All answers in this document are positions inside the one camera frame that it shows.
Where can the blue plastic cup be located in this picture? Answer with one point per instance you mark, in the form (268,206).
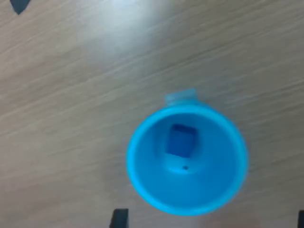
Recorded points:
(213,185)

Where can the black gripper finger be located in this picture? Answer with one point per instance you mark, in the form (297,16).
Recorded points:
(301,219)
(120,219)

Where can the blue cube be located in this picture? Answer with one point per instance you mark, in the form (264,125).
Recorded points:
(180,142)

